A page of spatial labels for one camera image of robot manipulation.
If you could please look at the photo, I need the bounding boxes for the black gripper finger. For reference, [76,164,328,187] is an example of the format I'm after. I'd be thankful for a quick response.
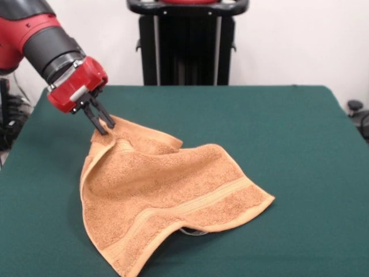
[92,91,116,129]
[80,100,108,136]

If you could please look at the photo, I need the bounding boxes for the red robot base ring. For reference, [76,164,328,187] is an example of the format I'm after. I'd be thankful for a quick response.
[157,0,220,5]

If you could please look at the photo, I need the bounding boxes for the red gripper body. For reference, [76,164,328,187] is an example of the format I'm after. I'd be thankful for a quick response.
[47,56,110,114]

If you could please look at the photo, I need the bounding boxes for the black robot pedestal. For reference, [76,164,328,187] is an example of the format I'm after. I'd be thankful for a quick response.
[126,0,248,87]

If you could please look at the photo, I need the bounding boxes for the orange terry towel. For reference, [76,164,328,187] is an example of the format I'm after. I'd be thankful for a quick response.
[79,115,276,274]

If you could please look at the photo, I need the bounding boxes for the black cable bundle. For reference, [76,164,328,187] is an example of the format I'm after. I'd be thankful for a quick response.
[0,93,33,151]

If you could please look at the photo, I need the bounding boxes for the dark green tablecloth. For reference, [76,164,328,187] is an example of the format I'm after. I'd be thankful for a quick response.
[0,84,369,277]

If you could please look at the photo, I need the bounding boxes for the black electronics box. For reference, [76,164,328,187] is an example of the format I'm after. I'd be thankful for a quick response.
[0,77,12,129]

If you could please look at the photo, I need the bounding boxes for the grey wall cable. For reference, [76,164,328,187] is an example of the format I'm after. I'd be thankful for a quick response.
[11,72,31,103]

